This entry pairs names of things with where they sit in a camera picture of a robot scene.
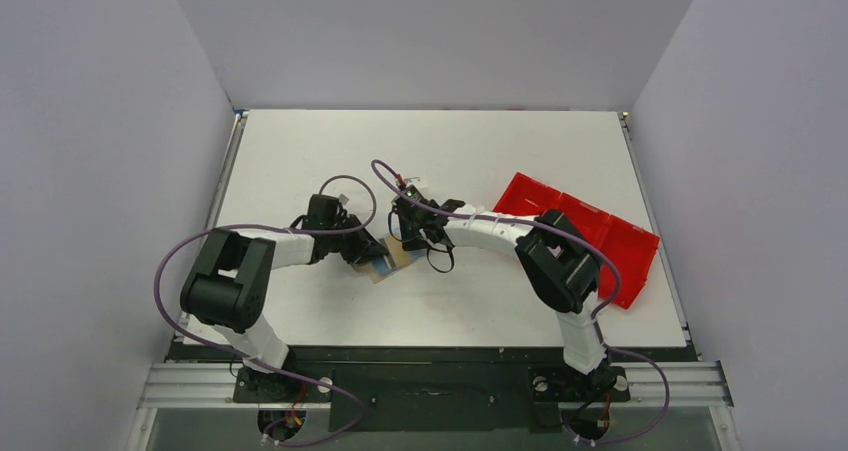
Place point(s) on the red plastic bin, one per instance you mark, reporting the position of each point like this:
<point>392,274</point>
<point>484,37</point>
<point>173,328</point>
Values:
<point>632,249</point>

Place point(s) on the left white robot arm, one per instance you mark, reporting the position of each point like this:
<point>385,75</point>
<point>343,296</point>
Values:
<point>228,284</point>

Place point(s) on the gold credit card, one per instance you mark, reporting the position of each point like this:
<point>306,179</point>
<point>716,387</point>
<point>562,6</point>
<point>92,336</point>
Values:
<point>397,258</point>

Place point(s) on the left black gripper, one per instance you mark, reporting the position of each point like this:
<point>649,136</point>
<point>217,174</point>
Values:
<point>365,248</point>

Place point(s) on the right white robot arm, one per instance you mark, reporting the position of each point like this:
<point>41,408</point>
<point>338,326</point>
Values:
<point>561,269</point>

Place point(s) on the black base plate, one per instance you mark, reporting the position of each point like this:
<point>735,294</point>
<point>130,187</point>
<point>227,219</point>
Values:
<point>375,389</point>

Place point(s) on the beige leather card holder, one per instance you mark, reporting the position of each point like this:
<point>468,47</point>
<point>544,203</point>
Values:
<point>376,270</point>

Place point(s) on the aluminium frame rail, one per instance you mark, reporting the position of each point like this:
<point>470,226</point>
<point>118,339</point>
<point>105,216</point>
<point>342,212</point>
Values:
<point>278,158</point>

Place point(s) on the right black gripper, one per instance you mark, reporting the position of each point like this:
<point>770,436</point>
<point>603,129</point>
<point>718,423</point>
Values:
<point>411,229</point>

